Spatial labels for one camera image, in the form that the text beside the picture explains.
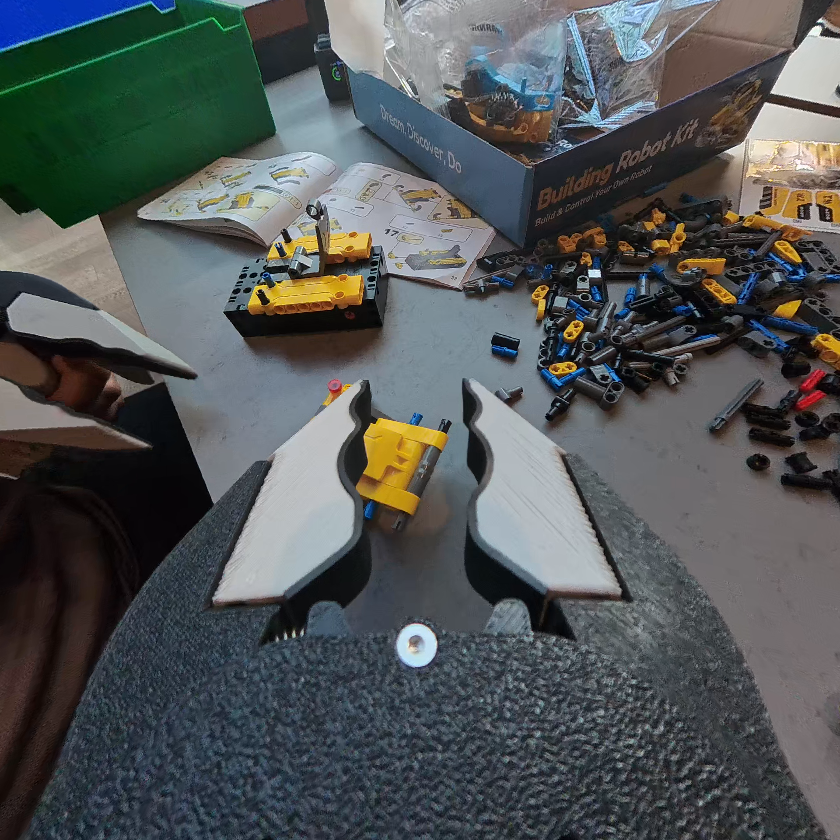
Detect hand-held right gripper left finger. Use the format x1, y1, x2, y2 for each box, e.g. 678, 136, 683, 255
213, 379, 375, 608

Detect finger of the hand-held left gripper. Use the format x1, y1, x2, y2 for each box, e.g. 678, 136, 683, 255
3, 292, 199, 386
0, 341, 153, 454

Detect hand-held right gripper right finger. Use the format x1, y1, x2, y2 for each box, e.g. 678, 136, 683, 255
461, 378, 623, 601

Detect yellow panel vehicle assembly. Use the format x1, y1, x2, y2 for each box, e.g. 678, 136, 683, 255
315, 379, 454, 532

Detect grey desk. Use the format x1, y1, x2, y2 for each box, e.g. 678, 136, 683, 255
98, 59, 840, 821

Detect person's left hand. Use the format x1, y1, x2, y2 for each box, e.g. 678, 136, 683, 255
49, 354, 124, 421

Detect green box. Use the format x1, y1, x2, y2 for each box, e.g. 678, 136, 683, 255
0, 0, 277, 228

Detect black base yellow panel assembly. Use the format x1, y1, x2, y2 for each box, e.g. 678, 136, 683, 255
224, 197, 388, 339

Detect grey axle beam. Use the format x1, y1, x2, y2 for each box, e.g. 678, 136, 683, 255
709, 378, 765, 433

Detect pile of small building pieces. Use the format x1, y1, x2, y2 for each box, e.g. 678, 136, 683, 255
462, 193, 840, 506

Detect blue plastic bin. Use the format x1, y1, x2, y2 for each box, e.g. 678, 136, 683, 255
0, 0, 178, 55

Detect open instruction booklet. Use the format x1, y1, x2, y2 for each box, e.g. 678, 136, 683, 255
138, 152, 496, 291

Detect small black display device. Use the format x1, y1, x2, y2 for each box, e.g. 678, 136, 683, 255
314, 33, 353, 102

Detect cardboard kit box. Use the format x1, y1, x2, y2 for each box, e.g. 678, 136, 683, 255
325, 0, 815, 248

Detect yellow black sticker sheet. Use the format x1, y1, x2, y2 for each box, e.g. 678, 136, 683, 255
738, 138, 840, 234

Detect crumpled clear plastic bags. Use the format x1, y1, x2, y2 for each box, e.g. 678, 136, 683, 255
384, 0, 723, 147

